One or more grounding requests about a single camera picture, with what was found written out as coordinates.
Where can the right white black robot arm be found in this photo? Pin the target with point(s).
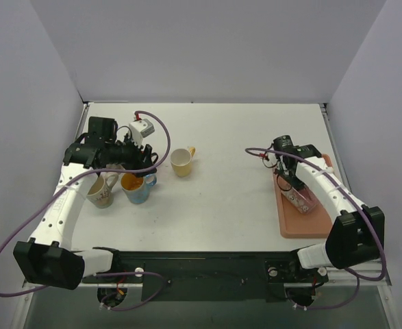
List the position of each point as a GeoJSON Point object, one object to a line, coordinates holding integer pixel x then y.
{"type": "Point", "coordinates": [307, 187]}

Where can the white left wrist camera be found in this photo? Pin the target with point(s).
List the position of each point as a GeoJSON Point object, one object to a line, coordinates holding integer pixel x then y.
{"type": "Point", "coordinates": [139, 130]}

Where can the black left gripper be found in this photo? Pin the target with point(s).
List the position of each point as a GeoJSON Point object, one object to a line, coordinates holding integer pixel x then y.
{"type": "Point", "coordinates": [146, 156]}

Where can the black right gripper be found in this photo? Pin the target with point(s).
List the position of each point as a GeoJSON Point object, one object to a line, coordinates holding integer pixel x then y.
{"type": "Point", "coordinates": [287, 173]}

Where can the pink mug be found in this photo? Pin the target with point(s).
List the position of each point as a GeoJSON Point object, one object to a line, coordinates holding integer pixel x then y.
{"type": "Point", "coordinates": [303, 200]}

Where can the orange mug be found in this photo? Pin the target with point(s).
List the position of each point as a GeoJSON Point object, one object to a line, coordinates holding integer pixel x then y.
{"type": "Point", "coordinates": [152, 159]}

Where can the beige patterned mug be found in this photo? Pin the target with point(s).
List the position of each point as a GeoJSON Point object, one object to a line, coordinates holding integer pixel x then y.
{"type": "Point", "coordinates": [100, 193]}

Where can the pink plastic tray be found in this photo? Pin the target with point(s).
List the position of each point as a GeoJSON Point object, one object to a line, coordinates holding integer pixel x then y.
{"type": "Point", "coordinates": [294, 225]}

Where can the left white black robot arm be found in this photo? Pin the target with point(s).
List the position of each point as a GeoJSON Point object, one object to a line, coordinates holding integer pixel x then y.
{"type": "Point", "coordinates": [46, 258]}

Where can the blue mug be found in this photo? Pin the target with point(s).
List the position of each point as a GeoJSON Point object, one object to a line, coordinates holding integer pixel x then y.
{"type": "Point", "coordinates": [137, 189]}

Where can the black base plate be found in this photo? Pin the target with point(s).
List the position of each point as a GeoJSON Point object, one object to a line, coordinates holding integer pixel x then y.
{"type": "Point", "coordinates": [213, 276]}

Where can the yellow mug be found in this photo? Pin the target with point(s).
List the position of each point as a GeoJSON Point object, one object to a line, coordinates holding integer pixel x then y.
{"type": "Point", "coordinates": [181, 161]}

